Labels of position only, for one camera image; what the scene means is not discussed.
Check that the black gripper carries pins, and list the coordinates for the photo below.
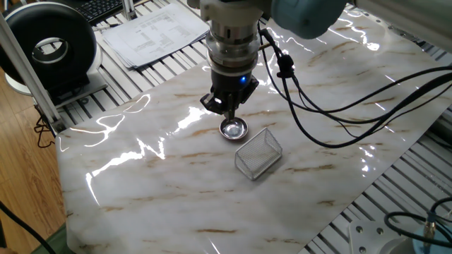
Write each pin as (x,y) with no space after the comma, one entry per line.
(229,84)

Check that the small round silver cup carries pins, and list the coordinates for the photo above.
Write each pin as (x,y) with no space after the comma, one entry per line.
(234,130)

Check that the silver robot mounting plate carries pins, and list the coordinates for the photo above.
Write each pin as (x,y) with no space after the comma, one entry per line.
(367,240)

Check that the stack of printed papers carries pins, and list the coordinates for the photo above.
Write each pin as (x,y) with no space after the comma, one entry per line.
(155,35)

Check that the marble pattern table mat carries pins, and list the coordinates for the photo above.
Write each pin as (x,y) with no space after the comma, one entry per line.
(159,183)

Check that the black keyboard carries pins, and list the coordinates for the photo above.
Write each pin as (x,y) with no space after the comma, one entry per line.
(99,8)

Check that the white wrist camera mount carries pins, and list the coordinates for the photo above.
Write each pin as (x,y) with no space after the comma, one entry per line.
(229,12)

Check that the short aluminium post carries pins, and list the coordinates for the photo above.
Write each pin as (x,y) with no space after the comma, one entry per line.
(129,8)

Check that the aluminium frame post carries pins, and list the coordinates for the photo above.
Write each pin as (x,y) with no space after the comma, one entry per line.
(28,77)

